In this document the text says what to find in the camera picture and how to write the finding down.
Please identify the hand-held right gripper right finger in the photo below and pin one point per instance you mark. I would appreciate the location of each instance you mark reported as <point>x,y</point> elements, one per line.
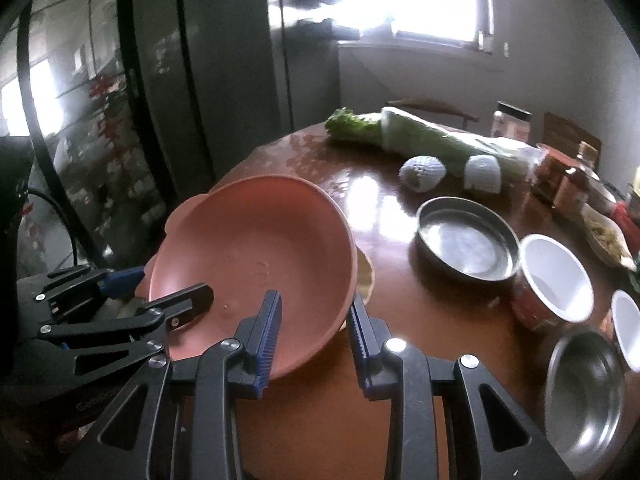
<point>360,347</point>

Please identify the red sauce jar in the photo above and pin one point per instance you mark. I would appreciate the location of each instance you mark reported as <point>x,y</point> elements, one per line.
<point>547,167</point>

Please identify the tan round coaster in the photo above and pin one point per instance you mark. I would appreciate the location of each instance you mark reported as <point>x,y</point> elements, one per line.
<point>365,280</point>

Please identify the small white bowl red outside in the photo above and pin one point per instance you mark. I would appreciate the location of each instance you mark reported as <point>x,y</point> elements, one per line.
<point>627,330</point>

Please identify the brown sauce bottle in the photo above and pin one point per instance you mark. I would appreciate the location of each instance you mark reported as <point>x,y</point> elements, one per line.
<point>572,192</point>

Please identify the white dish with food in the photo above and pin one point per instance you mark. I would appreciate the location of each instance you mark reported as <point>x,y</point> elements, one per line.
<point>605,235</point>

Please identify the clear jar black lid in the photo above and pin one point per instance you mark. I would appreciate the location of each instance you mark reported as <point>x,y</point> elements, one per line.
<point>511,122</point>

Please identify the large white bowl red outside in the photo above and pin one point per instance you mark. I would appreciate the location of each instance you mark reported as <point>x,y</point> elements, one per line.
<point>555,280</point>

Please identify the dark refrigerator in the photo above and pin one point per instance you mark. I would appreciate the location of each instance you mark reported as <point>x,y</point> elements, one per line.
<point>225,60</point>

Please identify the dark wooden armchair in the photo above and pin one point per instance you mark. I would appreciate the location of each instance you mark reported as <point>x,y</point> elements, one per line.
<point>435,106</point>

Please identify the round white foam net fruit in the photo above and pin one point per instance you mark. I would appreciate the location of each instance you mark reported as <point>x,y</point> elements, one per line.
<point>422,172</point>

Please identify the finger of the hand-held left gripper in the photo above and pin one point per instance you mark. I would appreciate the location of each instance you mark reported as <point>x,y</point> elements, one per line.
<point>187,302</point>
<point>122,280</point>

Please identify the red box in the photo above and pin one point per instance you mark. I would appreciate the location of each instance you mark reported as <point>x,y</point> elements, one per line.
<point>629,220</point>

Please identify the green leaf lettuce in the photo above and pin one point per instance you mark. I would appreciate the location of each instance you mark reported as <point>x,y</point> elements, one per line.
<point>350,125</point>

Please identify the wrapped napa cabbage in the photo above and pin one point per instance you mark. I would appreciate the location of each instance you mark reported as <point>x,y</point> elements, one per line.
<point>430,135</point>

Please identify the steel pan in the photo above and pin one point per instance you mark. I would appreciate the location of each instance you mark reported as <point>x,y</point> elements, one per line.
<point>465,245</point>

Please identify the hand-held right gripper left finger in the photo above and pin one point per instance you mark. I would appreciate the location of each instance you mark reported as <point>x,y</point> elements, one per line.
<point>267,340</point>

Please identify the round steel bowl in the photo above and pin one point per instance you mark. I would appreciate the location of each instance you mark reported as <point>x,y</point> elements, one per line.
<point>585,405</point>

